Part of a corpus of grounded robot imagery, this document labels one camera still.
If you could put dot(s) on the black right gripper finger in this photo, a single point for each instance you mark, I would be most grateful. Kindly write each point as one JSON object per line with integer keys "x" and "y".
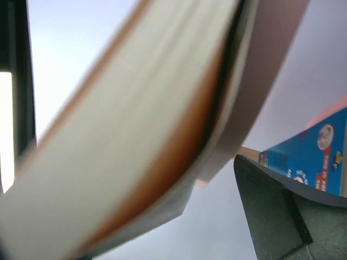
{"x": 287, "y": 219}

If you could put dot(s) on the blue back-cover book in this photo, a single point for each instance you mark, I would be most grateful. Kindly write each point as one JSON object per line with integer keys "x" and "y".
{"x": 315, "y": 157}

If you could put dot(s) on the dark Tale of Two Cities book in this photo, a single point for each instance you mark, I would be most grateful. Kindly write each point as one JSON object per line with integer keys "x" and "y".
{"x": 123, "y": 154}

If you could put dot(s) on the pink three-tier shelf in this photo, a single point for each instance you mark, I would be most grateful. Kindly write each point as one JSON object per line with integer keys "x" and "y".
{"x": 295, "y": 69}

